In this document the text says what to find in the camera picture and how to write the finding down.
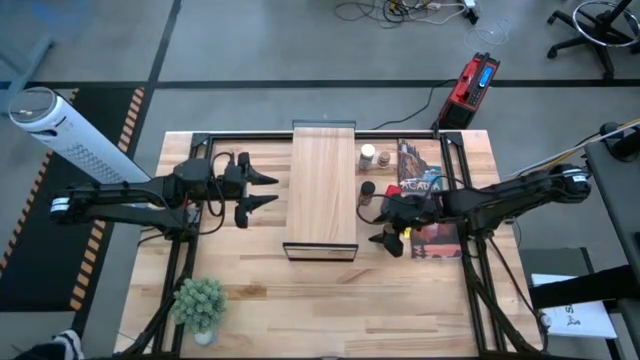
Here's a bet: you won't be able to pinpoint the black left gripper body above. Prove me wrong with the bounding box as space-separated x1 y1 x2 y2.
219 160 250 202

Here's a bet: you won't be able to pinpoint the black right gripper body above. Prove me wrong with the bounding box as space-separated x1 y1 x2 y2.
383 193 444 230

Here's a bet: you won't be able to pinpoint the orange spice bottle black lid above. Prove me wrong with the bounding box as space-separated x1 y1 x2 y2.
357 180 377 207

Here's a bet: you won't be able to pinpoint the bagel seasoning jar white lid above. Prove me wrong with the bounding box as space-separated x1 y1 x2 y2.
358 143 377 171

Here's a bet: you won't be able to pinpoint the Acadia landscape print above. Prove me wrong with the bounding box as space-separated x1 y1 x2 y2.
397 138 445 197

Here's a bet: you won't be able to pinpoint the green potted plant white pot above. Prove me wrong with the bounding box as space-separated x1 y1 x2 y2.
169 277 229 347

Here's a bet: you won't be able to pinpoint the red portable power station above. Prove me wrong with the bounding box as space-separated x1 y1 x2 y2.
437 51 502 130

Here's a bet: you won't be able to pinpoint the white tower fan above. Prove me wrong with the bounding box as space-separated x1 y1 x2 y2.
8 86 151 187

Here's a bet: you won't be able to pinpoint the black beam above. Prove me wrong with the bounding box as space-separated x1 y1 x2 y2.
528 264 640 311

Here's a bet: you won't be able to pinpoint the white printed paper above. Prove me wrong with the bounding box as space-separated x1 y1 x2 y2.
530 273 619 340

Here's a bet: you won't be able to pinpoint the black side table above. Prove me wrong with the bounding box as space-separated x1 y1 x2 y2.
583 139 640 284

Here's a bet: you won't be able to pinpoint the black mat hazard stripes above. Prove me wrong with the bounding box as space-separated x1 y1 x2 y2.
0 87 147 312

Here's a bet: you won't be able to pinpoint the grey metal furniture leg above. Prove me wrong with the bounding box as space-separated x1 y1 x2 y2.
0 32 56 119

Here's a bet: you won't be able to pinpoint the person's foot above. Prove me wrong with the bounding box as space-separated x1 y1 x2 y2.
19 328 86 360

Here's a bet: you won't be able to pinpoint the office chair base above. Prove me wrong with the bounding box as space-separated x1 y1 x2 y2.
546 0 640 80

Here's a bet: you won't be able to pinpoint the black aluminium rig frame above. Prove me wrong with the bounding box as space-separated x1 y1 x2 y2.
117 130 546 360

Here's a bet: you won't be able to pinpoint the wooden desk shelf black frame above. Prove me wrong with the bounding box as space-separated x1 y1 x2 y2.
282 119 360 263

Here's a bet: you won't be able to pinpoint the floor cable bundle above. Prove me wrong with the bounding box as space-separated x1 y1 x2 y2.
333 0 481 29

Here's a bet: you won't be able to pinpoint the yellow white cable bundle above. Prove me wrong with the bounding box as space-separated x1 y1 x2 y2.
503 117 640 181

